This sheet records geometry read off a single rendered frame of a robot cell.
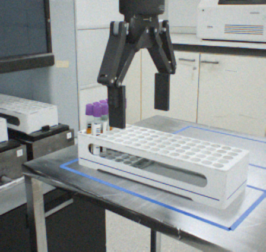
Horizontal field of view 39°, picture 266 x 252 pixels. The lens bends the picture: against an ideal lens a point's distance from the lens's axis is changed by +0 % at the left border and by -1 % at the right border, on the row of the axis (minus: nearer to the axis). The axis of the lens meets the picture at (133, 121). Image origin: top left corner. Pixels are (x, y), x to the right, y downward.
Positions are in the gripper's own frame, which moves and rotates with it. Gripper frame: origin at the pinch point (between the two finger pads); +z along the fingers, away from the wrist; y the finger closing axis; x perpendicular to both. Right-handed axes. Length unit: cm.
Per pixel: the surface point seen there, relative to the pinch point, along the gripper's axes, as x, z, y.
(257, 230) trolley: -24.0, 10.9, -7.3
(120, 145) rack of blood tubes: 0.8, 5.0, -5.0
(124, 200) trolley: -4.8, 10.9, -11.1
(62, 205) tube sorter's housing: 29.5, 31.2, 6.8
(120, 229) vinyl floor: 70, 93, 82
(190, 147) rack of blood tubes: -9.6, 4.8, 0.6
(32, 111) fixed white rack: 35.1, 6.4, 4.4
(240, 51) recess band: 54, 9, 195
